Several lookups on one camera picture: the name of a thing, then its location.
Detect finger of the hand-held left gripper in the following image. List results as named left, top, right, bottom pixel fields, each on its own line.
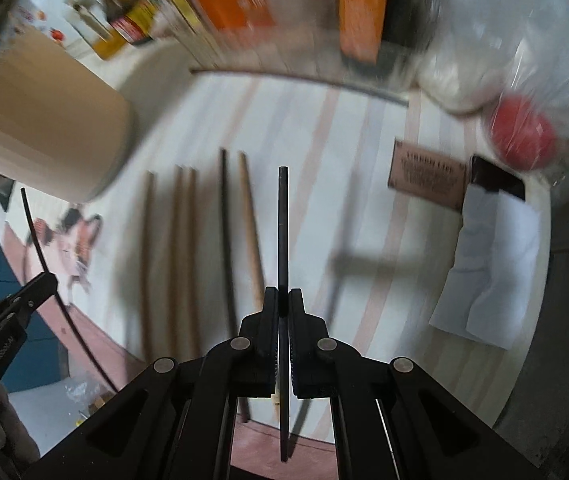
left=0, top=272, right=59, bottom=330

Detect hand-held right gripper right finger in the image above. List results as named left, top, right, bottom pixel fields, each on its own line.
left=289, top=288, right=531, bottom=480

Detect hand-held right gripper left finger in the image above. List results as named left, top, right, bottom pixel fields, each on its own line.
left=39, top=286, right=281, bottom=480

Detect cream ribbed utensil holder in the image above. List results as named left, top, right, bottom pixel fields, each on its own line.
left=0, top=25, right=132, bottom=204

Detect person's left hand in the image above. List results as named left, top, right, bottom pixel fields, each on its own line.
left=0, top=382, right=41, bottom=478

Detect blue cabinet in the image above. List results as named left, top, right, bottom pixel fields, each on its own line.
left=0, top=205, right=65, bottom=394

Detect cat sticker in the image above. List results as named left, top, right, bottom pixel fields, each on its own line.
left=27, top=204, right=106, bottom=307

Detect white paper sheet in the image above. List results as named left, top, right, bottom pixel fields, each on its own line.
left=428, top=185, right=541, bottom=351

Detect brown printed card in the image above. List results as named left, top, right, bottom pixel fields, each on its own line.
left=387, top=139, right=470, bottom=211

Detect black flat packet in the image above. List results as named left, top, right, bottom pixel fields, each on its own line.
left=469, top=154, right=528, bottom=204

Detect clear bottle white cap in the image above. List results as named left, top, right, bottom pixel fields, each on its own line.
left=64, top=0, right=131, bottom=62

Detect clear plastic tray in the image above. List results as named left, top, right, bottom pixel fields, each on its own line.
left=154, top=0, right=412, bottom=108

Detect dark bottle red label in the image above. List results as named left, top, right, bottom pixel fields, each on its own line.
left=79, top=0, right=161, bottom=47

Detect red round item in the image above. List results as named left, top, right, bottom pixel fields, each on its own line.
left=484, top=94, right=558, bottom=172

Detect yellow seasoning box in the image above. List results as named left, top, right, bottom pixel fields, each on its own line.
left=157, top=0, right=203, bottom=36

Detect dark sauce bottle orange label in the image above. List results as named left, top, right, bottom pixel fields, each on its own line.
left=337, top=0, right=396, bottom=66

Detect orange seasoning packet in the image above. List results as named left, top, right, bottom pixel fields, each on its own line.
left=189, top=0, right=278, bottom=32

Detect clear plastic bag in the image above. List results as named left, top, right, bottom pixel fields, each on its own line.
left=414, top=7, right=569, bottom=181

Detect colourful wall sticker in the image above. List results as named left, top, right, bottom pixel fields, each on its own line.
left=17, top=2, right=68, bottom=46

